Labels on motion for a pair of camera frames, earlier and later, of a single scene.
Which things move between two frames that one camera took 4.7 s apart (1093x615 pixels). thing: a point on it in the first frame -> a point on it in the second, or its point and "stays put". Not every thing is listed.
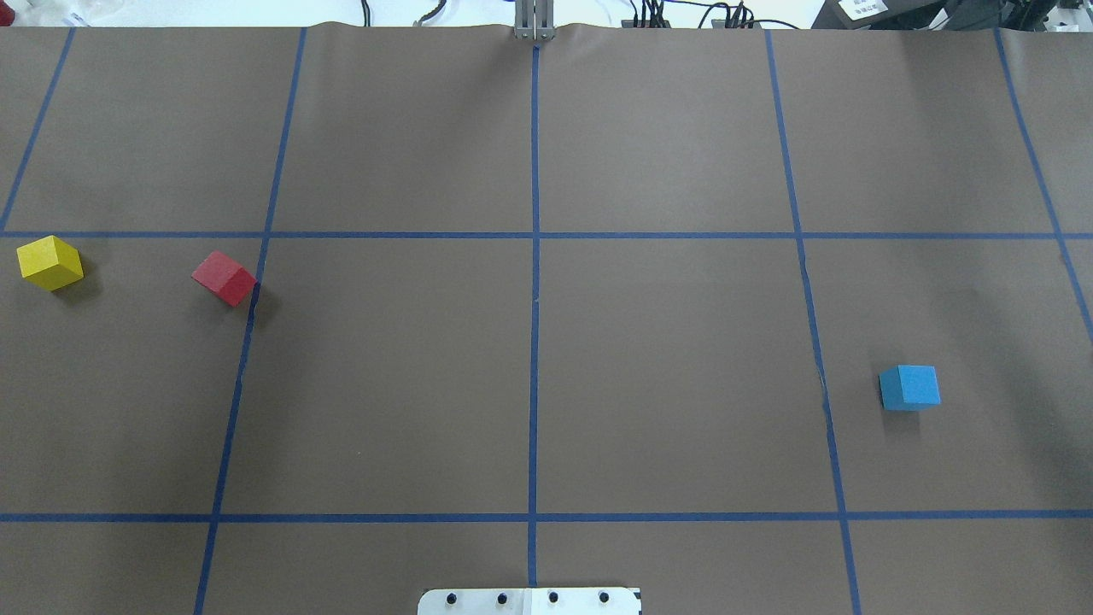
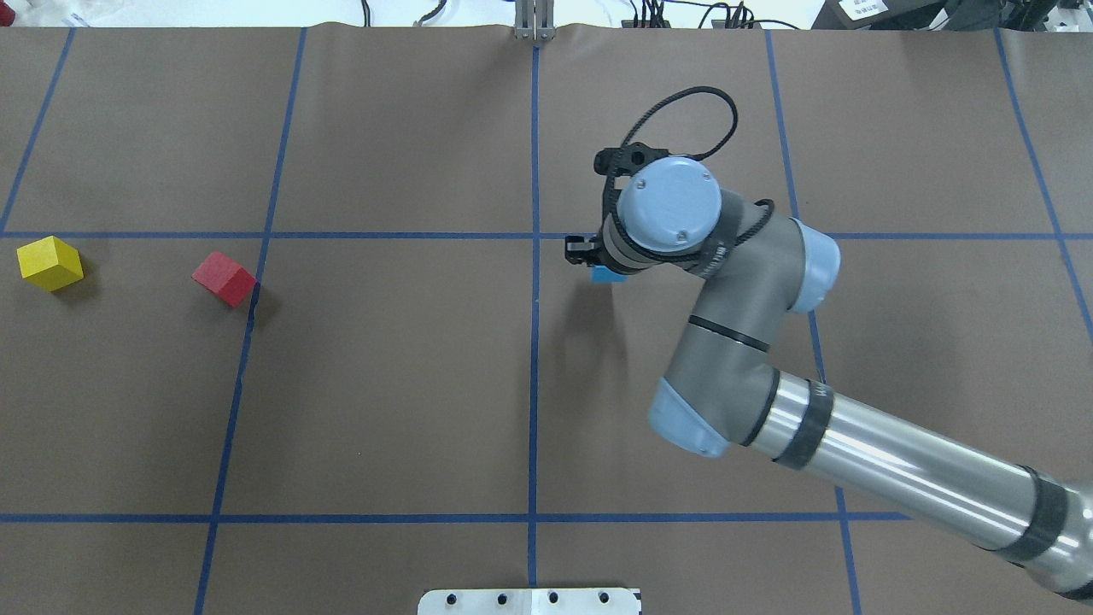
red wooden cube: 225,278 stays put
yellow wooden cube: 49,263 stays put
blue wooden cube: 909,387 -> 601,273
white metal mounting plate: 534,600 stays put
